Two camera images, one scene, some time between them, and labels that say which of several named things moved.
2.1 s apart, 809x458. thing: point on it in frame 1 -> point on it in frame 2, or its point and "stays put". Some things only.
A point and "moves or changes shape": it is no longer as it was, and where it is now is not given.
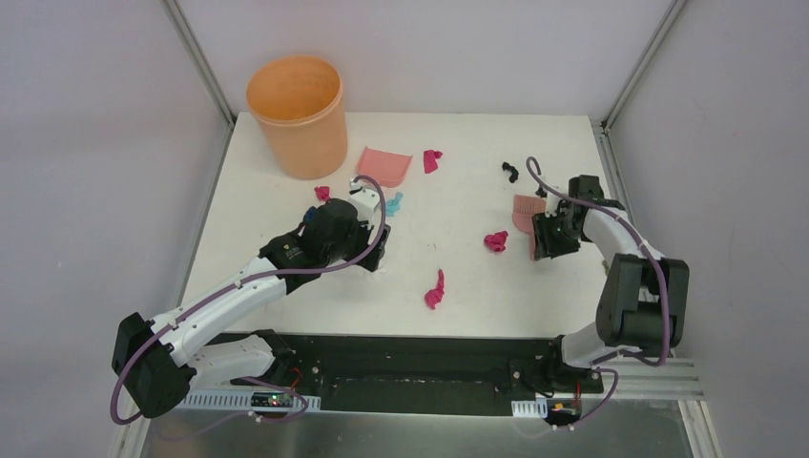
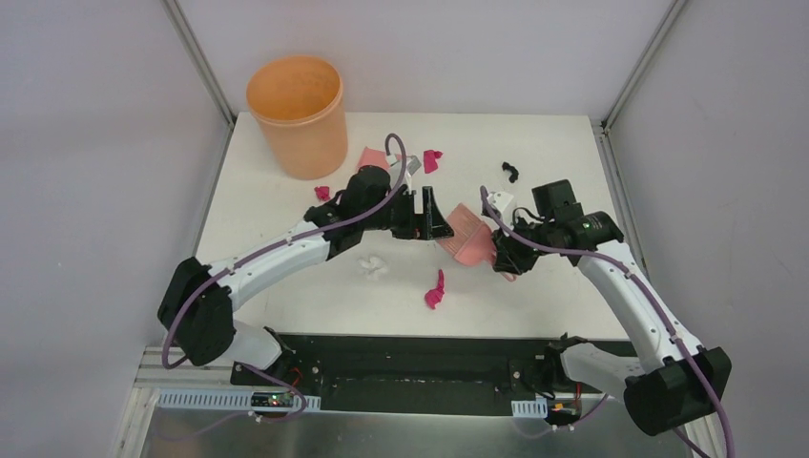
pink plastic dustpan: (388, 168) stays put
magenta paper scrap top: (429, 160) stays put
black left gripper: (377, 251) -> (411, 214)
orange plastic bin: (299, 102) stays put
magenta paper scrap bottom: (434, 296) stays put
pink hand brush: (525, 208) moves or changes shape
